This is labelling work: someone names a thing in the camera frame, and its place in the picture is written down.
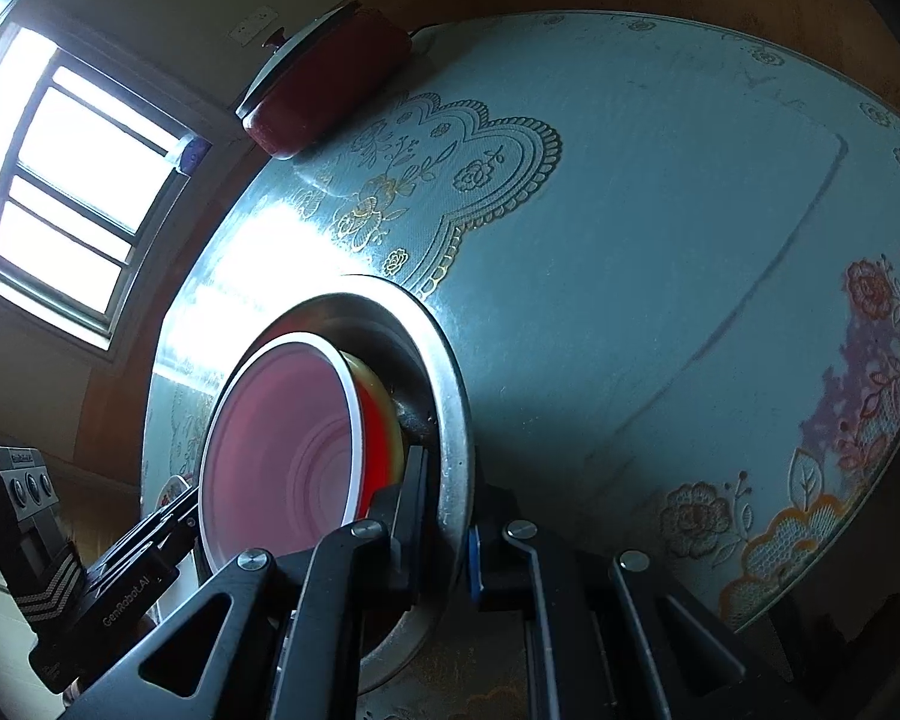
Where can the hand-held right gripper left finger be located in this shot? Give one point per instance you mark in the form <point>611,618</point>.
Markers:
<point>412,510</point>

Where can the stainless steel bowl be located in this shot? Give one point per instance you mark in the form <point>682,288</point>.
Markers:
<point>435,390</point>

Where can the red cooking pot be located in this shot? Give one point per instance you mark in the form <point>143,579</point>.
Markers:
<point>322,90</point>

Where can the yellow plastic bowl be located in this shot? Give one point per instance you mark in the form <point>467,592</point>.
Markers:
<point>379,390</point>

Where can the blue tissue box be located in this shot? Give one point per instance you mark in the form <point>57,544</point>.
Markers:
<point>193,154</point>

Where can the white wall socket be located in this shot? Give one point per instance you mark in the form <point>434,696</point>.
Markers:
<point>253,24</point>

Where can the white plate red symbol print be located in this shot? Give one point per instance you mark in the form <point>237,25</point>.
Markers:
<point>171,489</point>

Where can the blue gold lace tablecloth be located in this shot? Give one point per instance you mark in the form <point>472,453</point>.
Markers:
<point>607,277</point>

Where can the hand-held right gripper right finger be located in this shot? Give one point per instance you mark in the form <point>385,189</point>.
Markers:
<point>474,562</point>

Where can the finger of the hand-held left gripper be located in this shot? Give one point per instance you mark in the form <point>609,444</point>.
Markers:
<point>161,519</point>
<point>178,540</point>

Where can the red plastic bowl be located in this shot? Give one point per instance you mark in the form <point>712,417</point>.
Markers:
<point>285,457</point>

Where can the window with grey frame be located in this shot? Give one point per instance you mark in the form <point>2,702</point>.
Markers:
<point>67,165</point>

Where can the grey pot lid red knob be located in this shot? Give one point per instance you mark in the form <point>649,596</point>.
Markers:
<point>274,38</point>

